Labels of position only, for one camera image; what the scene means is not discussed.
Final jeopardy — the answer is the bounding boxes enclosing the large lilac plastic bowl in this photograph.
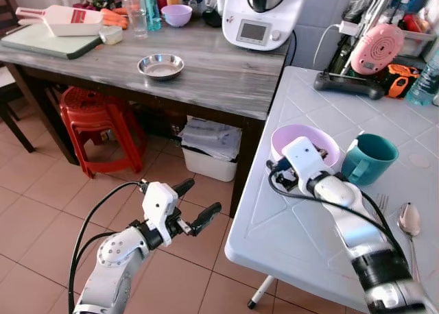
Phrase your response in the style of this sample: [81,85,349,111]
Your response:
[270,124,342,172]

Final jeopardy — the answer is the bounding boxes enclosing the pale green cutting board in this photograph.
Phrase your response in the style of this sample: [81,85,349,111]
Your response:
[0,23,105,60]

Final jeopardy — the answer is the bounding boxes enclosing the clear water bottle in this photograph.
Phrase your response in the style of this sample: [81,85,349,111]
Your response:
[405,43,439,108]

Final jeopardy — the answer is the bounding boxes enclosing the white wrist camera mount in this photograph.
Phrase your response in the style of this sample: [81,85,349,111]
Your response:
[141,182,180,247]
[281,136,335,186]

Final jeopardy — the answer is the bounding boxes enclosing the white scoop with red label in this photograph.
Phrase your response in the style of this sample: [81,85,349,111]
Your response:
[15,5,104,38]

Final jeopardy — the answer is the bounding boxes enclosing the black handheld controller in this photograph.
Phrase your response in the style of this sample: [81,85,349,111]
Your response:
[313,70,387,101]

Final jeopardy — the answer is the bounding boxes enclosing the small purple bowl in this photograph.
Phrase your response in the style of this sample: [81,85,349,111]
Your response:
[161,4,194,29]

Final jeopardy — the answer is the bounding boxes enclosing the small cream container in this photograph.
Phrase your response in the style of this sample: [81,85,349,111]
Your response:
[99,26,125,46]

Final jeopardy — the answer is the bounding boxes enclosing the pink round device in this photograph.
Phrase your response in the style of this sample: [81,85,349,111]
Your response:
[349,23,406,77]

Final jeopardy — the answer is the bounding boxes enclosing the white kitchen machine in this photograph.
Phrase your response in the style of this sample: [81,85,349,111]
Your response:
[220,0,310,52]

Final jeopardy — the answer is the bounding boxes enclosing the teal plastic bottle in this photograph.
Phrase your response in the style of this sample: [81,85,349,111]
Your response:
[137,0,163,32]

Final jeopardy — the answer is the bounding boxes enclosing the metal fork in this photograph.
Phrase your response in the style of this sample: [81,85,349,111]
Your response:
[375,193,391,217]

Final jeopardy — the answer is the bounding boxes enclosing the dark wooden chair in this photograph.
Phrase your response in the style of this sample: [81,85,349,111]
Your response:
[0,0,37,154]

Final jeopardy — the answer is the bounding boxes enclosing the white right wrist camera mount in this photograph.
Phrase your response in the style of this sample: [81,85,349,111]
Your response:
[281,136,335,186]

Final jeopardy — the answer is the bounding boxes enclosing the white table leg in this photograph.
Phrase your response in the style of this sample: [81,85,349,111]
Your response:
[247,276,278,310]

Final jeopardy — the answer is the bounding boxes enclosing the teal mug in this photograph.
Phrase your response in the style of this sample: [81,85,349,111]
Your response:
[341,133,400,186]

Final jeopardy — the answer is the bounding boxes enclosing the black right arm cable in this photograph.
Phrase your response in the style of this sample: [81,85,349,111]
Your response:
[267,165,407,261]

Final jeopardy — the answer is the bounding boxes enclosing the clear drinking glass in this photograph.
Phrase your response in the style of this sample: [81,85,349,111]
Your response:
[128,4,150,40]

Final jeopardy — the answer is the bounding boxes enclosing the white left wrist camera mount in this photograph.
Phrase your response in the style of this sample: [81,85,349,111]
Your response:
[141,182,180,247]

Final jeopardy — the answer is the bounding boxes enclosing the dark glass bottle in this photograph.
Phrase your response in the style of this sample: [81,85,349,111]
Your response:
[183,0,204,21]

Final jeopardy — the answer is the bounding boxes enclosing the white plastic basket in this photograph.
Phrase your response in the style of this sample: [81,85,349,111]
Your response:
[396,27,438,59]

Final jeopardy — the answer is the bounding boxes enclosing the dark wooden table frame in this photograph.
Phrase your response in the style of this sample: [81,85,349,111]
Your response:
[0,57,270,215]

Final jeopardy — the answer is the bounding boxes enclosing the orange carrots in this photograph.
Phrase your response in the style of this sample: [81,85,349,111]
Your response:
[101,8,130,29]

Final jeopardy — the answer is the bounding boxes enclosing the white bin with papers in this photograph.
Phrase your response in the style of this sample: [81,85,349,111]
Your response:
[179,116,243,183]

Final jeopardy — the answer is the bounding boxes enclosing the white charger with cable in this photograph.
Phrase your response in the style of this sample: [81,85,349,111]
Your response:
[313,20,361,69]

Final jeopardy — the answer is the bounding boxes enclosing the stainless steel bowl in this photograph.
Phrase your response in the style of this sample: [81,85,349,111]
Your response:
[137,53,185,81]

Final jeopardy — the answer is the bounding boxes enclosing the red plastic stool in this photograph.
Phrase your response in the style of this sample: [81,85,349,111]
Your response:
[58,86,147,180]

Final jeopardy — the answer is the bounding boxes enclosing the metal spoon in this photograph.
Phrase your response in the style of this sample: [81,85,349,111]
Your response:
[398,202,423,282]

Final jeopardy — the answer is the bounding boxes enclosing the orange and black tool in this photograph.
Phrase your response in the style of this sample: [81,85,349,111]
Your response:
[383,63,421,99]

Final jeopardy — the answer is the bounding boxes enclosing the black kitchen machine cable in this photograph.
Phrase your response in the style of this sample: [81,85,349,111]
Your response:
[283,29,298,68]

